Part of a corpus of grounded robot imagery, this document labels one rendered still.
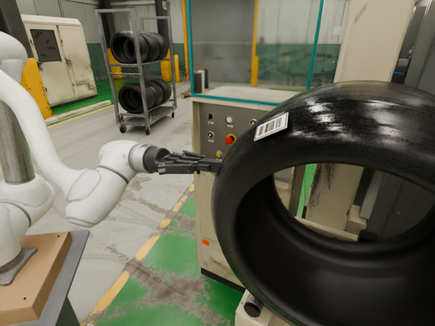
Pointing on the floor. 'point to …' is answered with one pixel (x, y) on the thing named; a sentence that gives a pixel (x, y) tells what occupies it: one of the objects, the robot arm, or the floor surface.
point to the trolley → (138, 52)
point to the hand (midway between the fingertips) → (212, 165)
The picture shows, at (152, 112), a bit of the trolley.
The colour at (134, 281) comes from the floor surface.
